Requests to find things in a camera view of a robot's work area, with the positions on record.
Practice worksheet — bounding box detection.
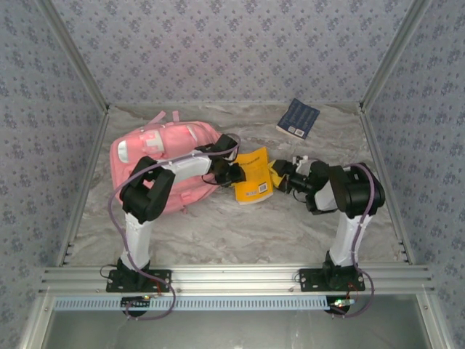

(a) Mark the aluminium frame post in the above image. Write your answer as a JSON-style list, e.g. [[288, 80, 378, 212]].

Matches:
[[359, 0, 433, 113], [36, 0, 110, 113]]

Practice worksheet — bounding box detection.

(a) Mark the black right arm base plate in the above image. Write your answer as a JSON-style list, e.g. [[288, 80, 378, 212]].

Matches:
[[299, 268, 366, 293]]

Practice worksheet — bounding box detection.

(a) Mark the grey metal sheet panel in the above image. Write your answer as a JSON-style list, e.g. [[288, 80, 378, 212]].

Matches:
[[21, 294, 448, 349]]

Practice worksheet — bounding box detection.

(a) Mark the yellow paperback book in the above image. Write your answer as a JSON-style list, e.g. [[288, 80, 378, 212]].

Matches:
[[232, 146, 274, 206]]

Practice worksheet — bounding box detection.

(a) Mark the small electronics board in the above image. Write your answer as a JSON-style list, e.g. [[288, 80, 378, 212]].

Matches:
[[121, 296, 152, 310], [328, 297, 355, 313]]

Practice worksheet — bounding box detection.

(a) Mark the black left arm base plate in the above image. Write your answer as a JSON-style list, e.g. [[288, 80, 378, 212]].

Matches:
[[106, 268, 172, 293]]

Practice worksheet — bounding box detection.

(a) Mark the light blue slotted cable duct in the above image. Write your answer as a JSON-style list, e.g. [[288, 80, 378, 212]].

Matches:
[[54, 294, 328, 312]]

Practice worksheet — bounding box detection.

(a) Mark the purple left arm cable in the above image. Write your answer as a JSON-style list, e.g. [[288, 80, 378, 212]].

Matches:
[[108, 133, 241, 321]]

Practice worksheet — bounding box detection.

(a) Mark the aluminium side rail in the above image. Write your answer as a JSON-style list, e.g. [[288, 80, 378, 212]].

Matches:
[[359, 107, 415, 265], [56, 108, 110, 266]]

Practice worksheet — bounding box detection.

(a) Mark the dark blue paperback book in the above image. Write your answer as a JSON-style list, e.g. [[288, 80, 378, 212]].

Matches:
[[275, 97, 321, 141]]

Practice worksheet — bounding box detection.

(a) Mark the pink school backpack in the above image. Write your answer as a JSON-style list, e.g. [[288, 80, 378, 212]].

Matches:
[[109, 111, 229, 216]]

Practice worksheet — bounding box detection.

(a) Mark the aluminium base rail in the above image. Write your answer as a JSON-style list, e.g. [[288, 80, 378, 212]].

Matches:
[[39, 265, 435, 295]]

